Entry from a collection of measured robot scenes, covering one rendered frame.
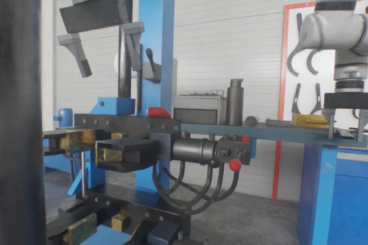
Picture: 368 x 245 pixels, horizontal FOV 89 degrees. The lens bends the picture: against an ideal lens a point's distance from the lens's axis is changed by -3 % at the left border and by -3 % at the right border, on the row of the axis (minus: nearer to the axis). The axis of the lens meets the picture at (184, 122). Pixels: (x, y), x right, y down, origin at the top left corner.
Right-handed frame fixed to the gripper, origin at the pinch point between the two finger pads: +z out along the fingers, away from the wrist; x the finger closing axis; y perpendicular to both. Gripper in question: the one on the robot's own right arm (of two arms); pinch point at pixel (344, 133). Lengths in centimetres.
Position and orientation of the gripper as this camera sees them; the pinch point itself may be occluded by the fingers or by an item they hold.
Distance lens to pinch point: 80.3
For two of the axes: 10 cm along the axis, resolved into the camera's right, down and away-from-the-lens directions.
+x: 8.0, 0.7, -6.0
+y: -6.0, 0.4, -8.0
